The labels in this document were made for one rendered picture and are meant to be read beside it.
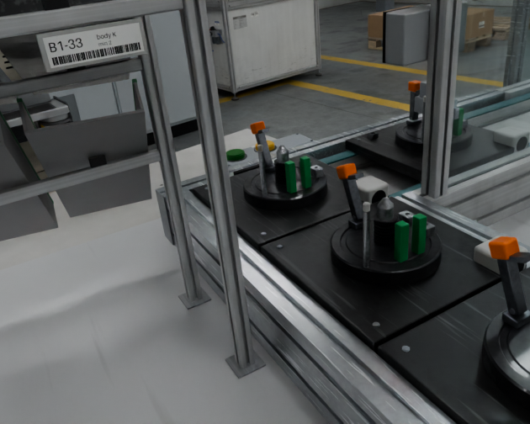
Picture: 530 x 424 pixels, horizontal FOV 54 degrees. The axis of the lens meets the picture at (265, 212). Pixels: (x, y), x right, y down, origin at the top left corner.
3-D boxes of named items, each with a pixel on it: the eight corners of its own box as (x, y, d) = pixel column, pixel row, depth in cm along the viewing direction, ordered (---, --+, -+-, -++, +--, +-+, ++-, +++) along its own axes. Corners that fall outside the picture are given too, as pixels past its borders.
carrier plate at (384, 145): (345, 149, 106) (345, 139, 105) (431, 121, 116) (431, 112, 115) (432, 187, 87) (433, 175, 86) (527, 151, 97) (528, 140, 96)
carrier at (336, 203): (193, 198, 92) (182, 131, 87) (305, 162, 102) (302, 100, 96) (260, 257, 73) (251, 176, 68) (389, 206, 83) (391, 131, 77)
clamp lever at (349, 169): (348, 220, 71) (335, 166, 70) (360, 216, 72) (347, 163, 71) (364, 221, 67) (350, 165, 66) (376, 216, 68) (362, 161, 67)
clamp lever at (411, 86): (406, 119, 104) (407, 82, 100) (413, 117, 105) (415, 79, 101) (419, 123, 101) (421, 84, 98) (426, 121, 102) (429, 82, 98)
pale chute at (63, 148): (69, 218, 82) (64, 192, 83) (152, 198, 85) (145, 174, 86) (23, 134, 56) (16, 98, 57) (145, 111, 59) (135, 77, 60)
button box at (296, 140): (216, 183, 109) (212, 156, 106) (299, 157, 118) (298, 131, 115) (231, 194, 104) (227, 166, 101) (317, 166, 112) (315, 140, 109)
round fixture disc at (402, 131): (380, 140, 104) (380, 130, 103) (431, 123, 109) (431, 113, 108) (432, 160, 92) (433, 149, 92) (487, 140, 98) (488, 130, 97)
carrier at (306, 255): (261, 257, 73) (251, 177, 67) (391, 207, 83) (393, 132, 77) (374, 358, 54) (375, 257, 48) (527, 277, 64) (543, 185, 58)
